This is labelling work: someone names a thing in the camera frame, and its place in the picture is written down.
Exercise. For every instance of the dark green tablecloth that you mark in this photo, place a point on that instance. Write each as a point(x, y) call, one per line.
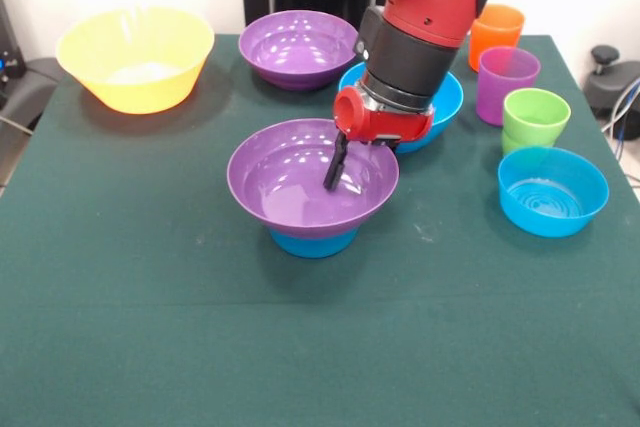
point(320, 322)

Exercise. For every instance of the orange cup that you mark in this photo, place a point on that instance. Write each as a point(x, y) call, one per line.
point(500, 37)

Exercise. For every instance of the black knobbed equipment base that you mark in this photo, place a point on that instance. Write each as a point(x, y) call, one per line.
point(610, 87)

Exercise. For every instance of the purple bowl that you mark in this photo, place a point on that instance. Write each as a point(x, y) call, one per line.
point(290, 192)
point(300, 47)

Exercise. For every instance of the green cup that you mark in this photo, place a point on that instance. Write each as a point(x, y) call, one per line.
point(536, 119)
point(511, 146)

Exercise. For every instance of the yellow bowl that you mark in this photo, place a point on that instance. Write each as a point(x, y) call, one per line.
point(135, 57)

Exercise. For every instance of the large deep blue bowl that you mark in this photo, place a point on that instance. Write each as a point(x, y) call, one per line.
point(447, 97)

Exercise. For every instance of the purple cup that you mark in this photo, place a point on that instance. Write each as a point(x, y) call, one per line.
point(500, 92)

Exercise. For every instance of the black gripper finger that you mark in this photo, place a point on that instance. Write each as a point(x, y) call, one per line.
point(390, 143)
point(337, 164)

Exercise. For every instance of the black electronic device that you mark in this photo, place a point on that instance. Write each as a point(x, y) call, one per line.
point(10, 37)

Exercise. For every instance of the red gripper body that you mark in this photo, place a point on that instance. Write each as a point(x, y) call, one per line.
point(395, 127)

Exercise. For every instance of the small blue bowl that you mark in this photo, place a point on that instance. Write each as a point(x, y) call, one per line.
point(312, 248)
point(550, 197)

